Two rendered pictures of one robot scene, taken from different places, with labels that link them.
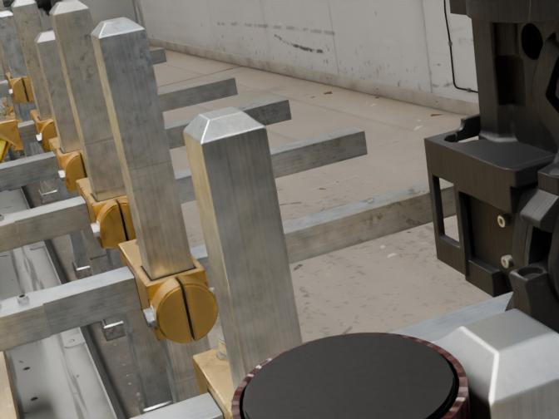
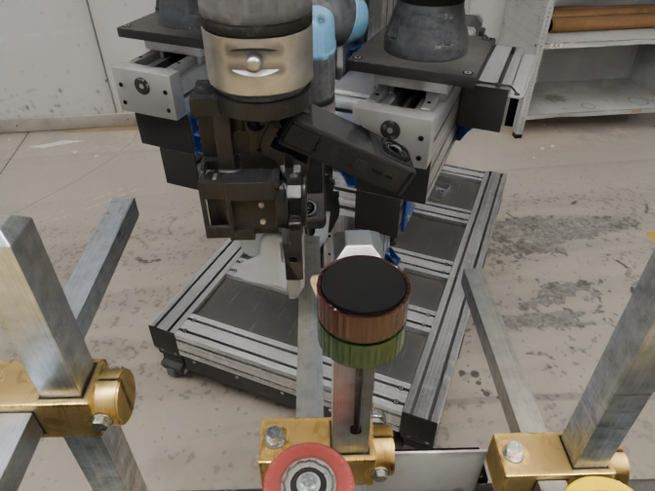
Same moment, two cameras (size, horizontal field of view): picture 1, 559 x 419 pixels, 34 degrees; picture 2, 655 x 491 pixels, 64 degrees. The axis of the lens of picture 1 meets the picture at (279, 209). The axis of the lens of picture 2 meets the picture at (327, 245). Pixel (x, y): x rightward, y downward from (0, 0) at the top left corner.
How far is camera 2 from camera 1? 0.30 m
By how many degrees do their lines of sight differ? 66
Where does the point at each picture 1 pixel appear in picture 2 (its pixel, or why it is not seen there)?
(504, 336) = (363, 240)
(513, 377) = (378, 249)
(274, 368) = (335, 297)
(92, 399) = not seen: outside the picture
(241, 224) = (42, 284)
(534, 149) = (258, 169)
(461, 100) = not seen: outside the picture
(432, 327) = (73, 291)
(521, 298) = (295, 231)
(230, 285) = (49, 325)
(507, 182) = (273, 187)
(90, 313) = not seen: outside the picture
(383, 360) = (355, 269)
